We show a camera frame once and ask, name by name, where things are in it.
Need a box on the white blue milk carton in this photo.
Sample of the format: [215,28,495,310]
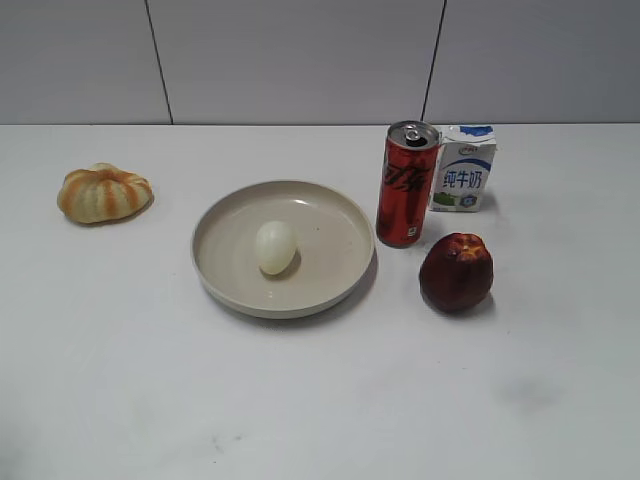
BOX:
[429,125,497,212]

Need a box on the striped round bread bun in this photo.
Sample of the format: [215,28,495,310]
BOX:
[57,163,154,225]

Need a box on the white egg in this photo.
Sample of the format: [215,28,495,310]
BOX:
[255,221,297,275]

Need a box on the beige round plate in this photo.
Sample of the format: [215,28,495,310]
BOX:
[191,180,376,319]

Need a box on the red cola can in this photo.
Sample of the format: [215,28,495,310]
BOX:
[376,120,440,248]

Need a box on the dark red apple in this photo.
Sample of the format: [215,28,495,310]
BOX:
[419,232,494,313]

